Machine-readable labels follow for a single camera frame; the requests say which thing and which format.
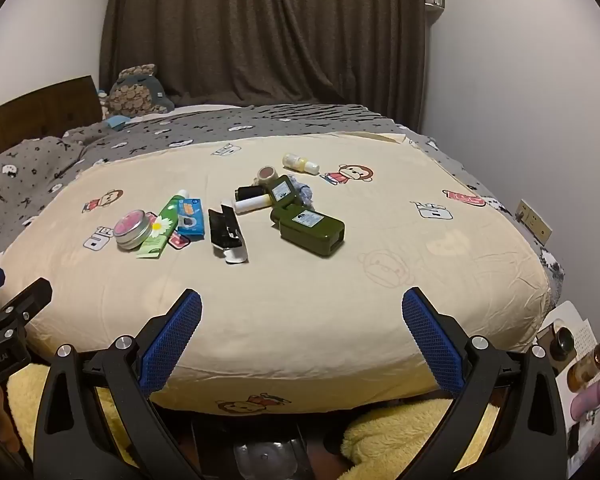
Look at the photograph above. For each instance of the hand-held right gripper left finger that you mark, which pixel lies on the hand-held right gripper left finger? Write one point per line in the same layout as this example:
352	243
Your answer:
176	340

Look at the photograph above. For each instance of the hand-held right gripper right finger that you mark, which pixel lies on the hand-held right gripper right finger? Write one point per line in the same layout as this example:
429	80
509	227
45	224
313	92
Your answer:
432	345

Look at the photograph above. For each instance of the small dark green bottle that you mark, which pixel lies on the small dark green bottle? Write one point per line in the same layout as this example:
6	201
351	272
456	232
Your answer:
281	191

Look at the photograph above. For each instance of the grey patterned tape roll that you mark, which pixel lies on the grey patterned tape roll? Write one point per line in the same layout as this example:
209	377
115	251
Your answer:
266	175

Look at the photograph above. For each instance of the yellow fluffy blanket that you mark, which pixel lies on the yellow fluffy blanket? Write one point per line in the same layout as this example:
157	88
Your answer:
390	435

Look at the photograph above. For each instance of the cream cartoon print blanket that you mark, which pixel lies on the cream cartoon print blanket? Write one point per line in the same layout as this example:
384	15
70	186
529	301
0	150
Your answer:
330	310

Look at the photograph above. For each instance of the green daisy print tube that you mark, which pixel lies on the green daisy print tube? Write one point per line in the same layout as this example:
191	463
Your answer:
162	230

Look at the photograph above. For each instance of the grey printed pillow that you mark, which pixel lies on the grey printed pillow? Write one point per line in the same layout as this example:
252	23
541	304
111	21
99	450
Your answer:
25	170

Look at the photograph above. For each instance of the black and white wrapper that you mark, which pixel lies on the black and white wrapper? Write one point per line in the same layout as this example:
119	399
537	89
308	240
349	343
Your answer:
224	232

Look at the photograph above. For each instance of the round pink lid tin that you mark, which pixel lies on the round pink lid tin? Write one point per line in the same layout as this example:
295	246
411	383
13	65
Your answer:
132	227

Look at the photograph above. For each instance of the blue flat packet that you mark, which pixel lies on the blue flat packet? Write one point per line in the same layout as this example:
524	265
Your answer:
190	217

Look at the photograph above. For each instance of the dark round jar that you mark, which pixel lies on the dark round jar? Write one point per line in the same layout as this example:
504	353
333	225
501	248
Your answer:
562	342

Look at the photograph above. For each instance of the white thread spool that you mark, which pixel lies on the white thread spool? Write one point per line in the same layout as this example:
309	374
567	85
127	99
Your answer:
250	205

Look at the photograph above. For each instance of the white paper sheet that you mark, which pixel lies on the white paper sheet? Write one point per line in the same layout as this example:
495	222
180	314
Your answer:
586	330

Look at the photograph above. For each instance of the brown bottle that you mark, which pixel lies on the brown bottle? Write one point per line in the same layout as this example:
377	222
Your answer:
586	367

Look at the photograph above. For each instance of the black small container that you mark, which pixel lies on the black small container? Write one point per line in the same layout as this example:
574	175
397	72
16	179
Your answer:
249	193

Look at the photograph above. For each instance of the large dark green bottle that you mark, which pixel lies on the large dark green bottle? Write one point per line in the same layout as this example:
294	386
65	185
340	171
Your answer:
307	230

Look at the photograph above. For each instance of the pink bottle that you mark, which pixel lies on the pink bottle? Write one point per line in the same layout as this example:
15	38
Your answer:
595	395

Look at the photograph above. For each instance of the brown wooden headboard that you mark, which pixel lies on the brown wooden headboard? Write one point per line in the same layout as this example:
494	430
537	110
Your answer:
40	110

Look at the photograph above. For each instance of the small light blue item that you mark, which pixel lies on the small light blue item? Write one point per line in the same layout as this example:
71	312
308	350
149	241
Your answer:
115	121

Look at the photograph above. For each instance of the small yellow white bottle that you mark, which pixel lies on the small yellow white bottle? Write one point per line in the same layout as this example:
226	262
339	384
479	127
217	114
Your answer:
299	162

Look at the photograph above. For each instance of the patterned plush toy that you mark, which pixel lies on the patterned plush toy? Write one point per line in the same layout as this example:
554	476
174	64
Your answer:
130	95

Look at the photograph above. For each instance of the dark brown curtain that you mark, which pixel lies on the dark brown curtain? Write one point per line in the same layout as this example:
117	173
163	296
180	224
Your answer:
260	30

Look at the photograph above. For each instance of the beige wall socket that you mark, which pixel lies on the beige wall socket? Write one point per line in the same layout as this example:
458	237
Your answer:
534	220

